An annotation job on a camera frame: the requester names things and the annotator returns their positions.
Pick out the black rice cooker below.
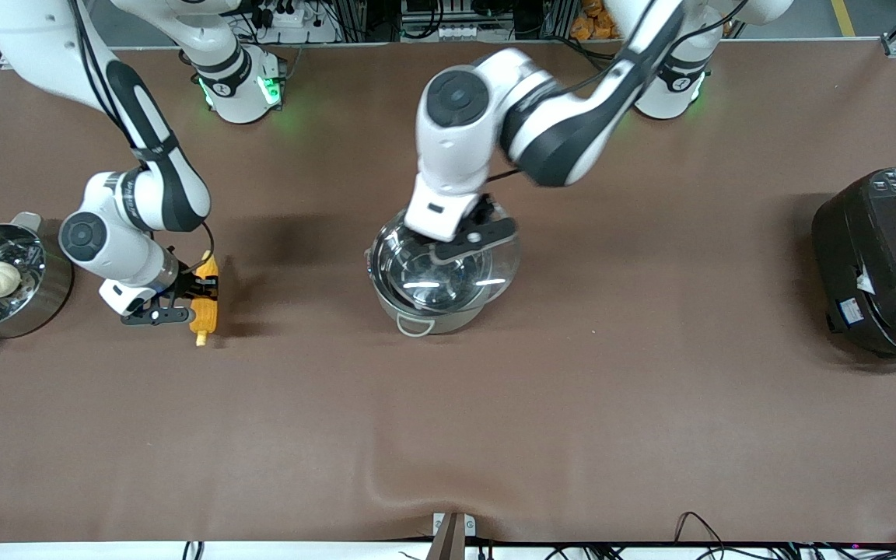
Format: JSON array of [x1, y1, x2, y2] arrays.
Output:
[[811, 166, 896, 368]]

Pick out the yellow corn cob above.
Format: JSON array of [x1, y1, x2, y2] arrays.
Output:
[[193, 252, 221, 348]]

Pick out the orange packets pile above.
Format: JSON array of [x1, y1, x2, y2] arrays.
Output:
[[569, 0, 614, 42]]

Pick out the white power strip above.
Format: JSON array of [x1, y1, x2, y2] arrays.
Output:
[[250, 0, 341, 44], [400, 22, 481, 41]]

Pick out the glass pot lid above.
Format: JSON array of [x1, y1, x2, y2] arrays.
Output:
[[374, 204, 522, 310]]

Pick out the pale green electric pot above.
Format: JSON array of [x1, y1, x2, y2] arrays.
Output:
[[369, 233, 499, 338]]

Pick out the stainless steel steamer pot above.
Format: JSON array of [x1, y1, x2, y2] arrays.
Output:
[[0, 212, 75, 352]]

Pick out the brown table cloth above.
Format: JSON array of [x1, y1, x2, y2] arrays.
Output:
[[0, 39, 896, 545]]

